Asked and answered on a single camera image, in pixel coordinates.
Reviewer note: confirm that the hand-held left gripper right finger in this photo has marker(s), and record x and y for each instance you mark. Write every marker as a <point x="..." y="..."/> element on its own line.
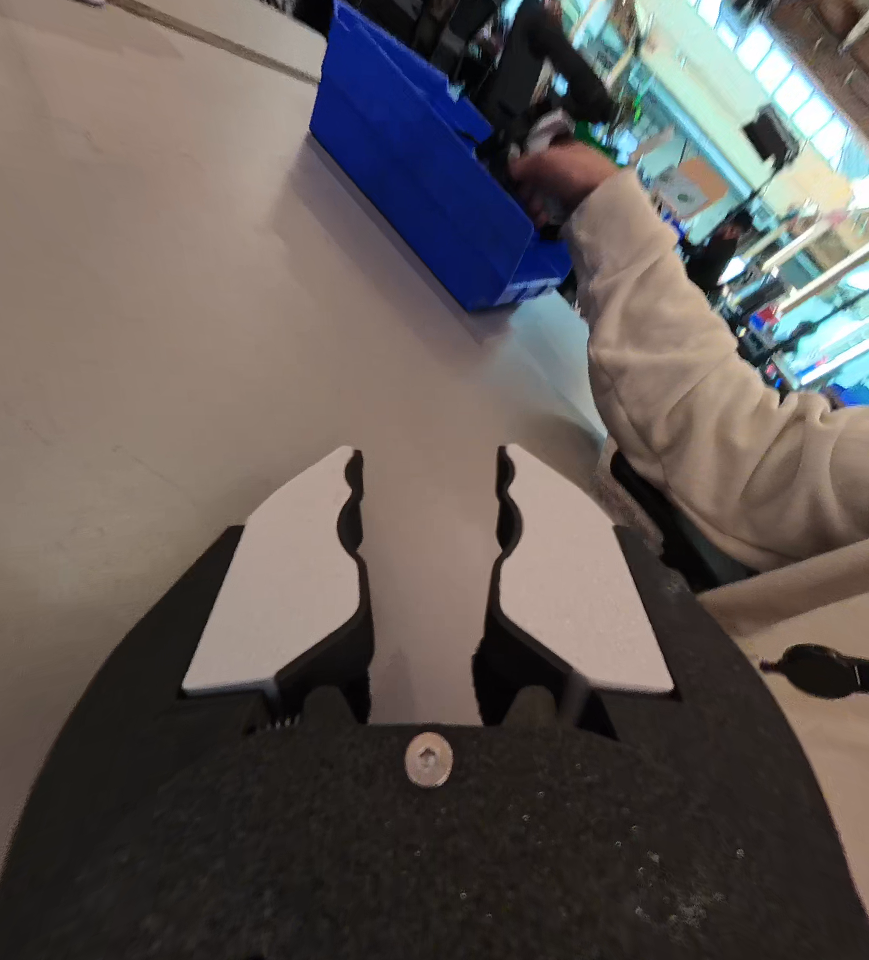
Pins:
<point x="584" y="600"/>

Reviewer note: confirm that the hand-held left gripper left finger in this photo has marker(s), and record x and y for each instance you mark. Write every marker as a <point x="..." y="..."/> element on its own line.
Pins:
<point x="277" y="600"/>

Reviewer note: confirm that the blue plastic bin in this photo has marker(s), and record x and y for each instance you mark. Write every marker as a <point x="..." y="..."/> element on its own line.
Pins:
<point x="404" y="165"/>

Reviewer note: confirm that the person's right forearm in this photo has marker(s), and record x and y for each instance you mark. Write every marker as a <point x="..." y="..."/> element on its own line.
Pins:
<point x="704" y="412"/>

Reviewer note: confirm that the grey desk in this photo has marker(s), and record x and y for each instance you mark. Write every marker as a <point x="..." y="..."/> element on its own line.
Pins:
<point x="142" y="300"/>
<point x="254" y="26"/>

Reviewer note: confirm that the person's right hand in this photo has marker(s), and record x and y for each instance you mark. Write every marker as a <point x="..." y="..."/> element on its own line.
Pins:
<point x="569" y="172"/>

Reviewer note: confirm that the wooden board with green leaf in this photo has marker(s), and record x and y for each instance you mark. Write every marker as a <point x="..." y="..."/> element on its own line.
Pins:
<point x="697" y="187"/>

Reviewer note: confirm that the black hanging monitor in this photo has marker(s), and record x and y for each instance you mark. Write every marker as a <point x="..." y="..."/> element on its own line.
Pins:
<point x="768" y="135"/>

